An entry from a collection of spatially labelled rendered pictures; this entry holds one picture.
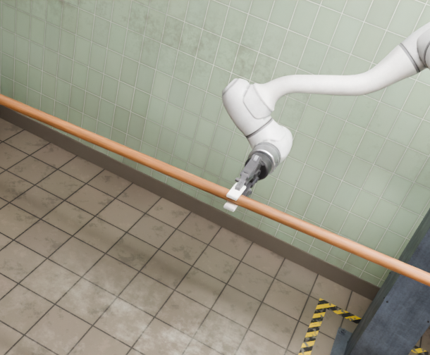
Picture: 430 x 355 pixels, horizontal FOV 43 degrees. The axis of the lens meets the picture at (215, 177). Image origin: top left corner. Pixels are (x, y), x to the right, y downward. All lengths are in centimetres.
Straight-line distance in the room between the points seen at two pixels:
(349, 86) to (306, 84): 12
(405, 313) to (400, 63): 112
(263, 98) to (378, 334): 125
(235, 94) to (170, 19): 119
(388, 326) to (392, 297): 16
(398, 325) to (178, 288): 103
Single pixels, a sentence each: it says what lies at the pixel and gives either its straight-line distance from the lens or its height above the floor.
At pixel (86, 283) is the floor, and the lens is 265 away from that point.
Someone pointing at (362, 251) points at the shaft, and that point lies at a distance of 140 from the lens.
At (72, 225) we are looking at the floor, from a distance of 293.
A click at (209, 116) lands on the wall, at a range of 282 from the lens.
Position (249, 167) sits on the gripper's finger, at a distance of 147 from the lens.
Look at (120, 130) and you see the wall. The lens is 315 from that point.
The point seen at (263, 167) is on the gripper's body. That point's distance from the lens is 156.
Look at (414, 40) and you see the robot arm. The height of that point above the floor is 156.
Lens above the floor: 197
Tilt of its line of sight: 35 degrees down
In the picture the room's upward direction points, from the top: 17 degrees clockwise
